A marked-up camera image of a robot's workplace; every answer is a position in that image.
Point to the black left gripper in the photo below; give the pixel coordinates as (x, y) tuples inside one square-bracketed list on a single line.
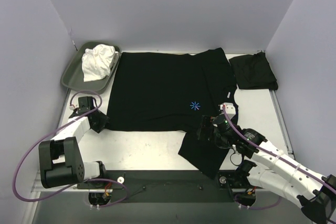
[(100, 122)]

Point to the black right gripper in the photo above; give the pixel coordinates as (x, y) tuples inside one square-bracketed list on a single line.
[(206, 128)]

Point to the grey plastic tray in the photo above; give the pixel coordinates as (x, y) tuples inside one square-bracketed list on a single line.
[(73, 76)]

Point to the black t shirt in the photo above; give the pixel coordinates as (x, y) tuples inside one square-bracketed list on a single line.
[(155, 92), (253, 72)]

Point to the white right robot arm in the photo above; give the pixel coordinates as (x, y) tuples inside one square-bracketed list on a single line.
[(265, 166)]

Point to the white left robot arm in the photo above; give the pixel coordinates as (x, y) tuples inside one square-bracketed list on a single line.
[(60, 159)]

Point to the crumpled white t shirt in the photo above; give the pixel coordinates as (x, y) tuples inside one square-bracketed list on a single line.
[(97, 62)]

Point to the folded black t shirt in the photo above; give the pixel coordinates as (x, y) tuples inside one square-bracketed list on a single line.
[(253, 72)]

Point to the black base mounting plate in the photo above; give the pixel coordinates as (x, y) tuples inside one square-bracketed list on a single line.
[(168, 186)]

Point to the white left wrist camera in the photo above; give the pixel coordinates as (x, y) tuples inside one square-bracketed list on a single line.
[(74, 107)]

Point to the aluminium front rail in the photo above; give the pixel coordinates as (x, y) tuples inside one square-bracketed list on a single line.
[(116, 179)]

